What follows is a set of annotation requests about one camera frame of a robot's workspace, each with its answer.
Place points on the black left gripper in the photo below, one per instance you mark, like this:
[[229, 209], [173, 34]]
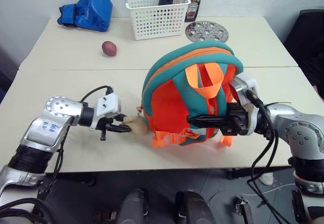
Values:
[[106, 125]]

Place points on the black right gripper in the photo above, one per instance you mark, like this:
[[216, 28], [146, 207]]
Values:
[[235, 120]]

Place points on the orange and teal backpack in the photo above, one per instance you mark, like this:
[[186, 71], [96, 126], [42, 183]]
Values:
[[177, 100]]

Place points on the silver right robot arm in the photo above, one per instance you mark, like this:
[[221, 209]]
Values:
[[298, 130]]

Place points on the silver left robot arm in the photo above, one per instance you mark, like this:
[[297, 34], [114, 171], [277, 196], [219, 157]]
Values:
[[54, 109]]

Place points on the reddish potato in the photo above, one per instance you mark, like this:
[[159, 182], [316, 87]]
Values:
[[109, 48]]

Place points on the dark grey rounded shape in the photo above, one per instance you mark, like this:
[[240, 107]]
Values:
[[134, 207], [195, 208]]

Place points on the round perforated metal plate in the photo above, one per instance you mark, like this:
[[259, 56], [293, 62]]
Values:
[[207, 32]]

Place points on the white perforated plastic basket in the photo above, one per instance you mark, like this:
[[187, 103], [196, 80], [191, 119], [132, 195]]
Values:
[[157, 19]]

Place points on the blue boxing glove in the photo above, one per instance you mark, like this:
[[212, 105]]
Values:
[[88, 11]]

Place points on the ketchup bottle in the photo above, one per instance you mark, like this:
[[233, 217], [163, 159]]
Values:
[[193, 5]]

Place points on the dark grey chair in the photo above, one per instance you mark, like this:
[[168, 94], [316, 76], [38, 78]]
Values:
[[7, 77]]

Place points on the black chair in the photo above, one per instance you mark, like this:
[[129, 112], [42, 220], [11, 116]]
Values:
[[307, 47]]

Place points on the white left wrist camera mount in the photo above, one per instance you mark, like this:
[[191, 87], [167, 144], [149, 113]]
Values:
[[107, 105]]

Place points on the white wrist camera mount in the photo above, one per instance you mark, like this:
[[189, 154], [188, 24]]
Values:
[[246, 87], [107, 105]]

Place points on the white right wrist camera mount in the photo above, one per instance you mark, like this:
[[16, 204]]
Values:
[[246, 87]]

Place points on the black table frame bar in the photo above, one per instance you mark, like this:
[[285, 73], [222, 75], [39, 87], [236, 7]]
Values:
[[258, 173]]

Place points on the small metal bracket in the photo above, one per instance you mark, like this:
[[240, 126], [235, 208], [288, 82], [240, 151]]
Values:
[[244, 208]]

